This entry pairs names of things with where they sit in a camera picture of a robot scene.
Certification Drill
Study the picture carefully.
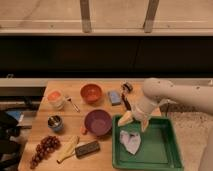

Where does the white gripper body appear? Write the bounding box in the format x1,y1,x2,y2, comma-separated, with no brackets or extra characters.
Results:
132,96,158,121

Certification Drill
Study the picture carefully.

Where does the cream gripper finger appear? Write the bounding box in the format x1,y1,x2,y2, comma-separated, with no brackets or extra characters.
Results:
118,111,133,126
141,119,149,133

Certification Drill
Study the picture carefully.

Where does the black handled brush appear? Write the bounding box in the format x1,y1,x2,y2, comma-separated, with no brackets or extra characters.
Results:
121,82,133,111

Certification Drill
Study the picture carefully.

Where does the white crumpled cloth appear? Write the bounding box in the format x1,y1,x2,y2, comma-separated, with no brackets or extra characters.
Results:
120,130,141,155

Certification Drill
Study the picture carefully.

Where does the black object at left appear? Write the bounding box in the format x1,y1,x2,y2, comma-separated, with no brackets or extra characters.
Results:
0,110,21,171

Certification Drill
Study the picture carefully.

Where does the yellow banana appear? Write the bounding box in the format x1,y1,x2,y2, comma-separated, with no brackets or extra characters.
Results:
57,135,79,164

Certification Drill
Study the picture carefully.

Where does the small orange carrot piece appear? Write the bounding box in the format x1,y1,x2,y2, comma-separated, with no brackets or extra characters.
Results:
80,126,87,135

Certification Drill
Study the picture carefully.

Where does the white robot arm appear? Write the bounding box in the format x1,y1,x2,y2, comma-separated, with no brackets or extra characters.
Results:
118,78,213,171

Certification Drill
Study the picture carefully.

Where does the orange bowl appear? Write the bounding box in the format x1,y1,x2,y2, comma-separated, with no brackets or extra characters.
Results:
80,84,102,104

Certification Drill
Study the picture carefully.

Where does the green plastic tray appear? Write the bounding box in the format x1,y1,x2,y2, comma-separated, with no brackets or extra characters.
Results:
112,115,184,171

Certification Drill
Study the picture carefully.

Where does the bunch of red grapes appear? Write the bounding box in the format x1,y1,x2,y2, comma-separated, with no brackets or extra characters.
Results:
30,136,61,169

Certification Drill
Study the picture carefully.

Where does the blue metal cup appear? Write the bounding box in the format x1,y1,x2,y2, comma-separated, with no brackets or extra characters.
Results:
48,115,63,132

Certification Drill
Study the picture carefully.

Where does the purple bowl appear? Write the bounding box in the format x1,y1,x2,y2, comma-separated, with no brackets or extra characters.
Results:
84,109,112,136

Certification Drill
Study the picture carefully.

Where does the blue sponge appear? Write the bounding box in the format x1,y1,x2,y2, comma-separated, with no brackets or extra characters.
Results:
108,91,121,106

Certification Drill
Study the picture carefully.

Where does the metal spoon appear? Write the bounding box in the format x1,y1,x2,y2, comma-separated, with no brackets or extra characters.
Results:
65,96,80,113

